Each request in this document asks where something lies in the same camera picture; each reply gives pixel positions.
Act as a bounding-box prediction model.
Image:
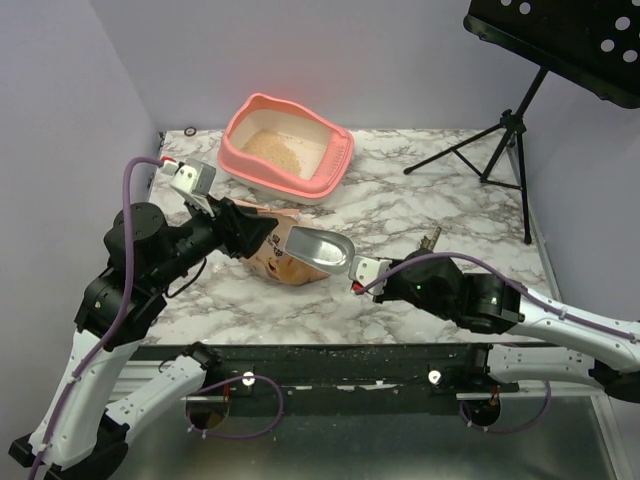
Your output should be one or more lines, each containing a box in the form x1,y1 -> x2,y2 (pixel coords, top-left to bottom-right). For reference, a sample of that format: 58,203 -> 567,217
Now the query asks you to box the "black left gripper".
150,190 -> 282,290

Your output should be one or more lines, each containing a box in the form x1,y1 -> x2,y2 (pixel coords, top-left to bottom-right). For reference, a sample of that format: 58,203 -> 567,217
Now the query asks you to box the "peach cat litter bag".
234,199 -> 328,286

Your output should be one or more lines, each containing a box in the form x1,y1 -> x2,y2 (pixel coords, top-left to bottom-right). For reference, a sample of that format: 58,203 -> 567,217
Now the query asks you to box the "metal litter scoop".
284,225 -> 356,275

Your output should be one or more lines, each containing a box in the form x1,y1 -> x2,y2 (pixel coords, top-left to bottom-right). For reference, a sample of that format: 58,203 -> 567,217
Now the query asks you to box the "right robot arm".
362,250 -> 639,403

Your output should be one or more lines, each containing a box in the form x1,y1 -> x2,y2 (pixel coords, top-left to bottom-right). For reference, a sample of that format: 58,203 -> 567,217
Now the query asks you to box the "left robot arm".
9,198 -> 278,479

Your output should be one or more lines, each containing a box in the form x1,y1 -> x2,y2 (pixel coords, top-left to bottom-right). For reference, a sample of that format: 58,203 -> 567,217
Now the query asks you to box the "pink and white litter box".
217,93 -> 355,205

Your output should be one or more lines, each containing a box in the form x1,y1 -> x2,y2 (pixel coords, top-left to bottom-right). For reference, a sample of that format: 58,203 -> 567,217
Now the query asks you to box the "beige cat litter pile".
241,129 -> 301,176

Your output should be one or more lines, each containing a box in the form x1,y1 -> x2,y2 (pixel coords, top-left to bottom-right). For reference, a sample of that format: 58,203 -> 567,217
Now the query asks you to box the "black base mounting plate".
102,342 -> 586,416

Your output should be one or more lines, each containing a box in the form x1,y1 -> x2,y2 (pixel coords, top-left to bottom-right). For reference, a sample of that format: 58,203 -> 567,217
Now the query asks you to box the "black music stand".
403,0 -> 640,246

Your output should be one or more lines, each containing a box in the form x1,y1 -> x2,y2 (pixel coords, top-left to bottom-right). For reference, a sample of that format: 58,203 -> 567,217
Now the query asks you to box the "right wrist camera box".
348,255 -> 392,293

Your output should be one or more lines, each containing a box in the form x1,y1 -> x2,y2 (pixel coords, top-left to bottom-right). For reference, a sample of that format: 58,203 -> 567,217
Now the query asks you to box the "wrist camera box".
163,159 -> 216,216
348,255 -> 392,293

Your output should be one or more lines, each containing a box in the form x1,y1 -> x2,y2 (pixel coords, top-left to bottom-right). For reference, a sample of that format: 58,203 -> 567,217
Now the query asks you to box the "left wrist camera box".
163,159 -> 216,216

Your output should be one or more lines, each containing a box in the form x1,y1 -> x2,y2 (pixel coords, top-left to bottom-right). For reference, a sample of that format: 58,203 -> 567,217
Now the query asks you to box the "aluminium frame rail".
82,354 -> 609,406

